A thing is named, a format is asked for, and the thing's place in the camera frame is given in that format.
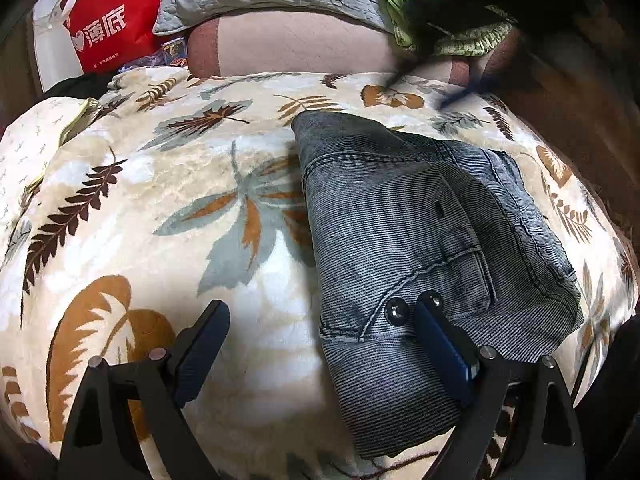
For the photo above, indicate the colourful small packets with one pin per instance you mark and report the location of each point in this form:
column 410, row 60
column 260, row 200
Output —
column 165, row 55

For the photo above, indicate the cream printed pillow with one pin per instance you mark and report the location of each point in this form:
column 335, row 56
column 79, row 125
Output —
column 35, row 145

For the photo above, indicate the leaf print blanket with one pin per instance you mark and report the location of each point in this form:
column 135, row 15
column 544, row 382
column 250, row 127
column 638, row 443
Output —
column 175, row 170

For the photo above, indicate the pink-brown sofa cushion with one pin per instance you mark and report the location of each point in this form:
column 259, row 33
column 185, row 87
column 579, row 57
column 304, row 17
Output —
column 300, row 45

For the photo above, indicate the dark cloth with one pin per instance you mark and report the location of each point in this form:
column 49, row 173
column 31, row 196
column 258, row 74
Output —
column 80, row 85

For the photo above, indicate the grey denim pants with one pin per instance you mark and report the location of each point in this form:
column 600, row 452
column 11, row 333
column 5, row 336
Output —
column 400, row 220

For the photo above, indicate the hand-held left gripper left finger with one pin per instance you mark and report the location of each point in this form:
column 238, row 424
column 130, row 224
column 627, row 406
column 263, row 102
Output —
column 200, row 350

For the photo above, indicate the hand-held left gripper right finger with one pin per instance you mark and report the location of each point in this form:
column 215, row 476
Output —
column 445, row 355

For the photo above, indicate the green checked cloth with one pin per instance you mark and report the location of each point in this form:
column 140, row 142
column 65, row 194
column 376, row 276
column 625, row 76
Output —
column 387, row 5

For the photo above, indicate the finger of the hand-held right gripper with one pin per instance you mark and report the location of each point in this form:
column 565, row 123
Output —
column 404, row 76
column 462, row 94

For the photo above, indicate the red and white shopping bag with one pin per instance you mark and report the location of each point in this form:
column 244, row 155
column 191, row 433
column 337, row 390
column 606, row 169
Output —
column 115, row 20

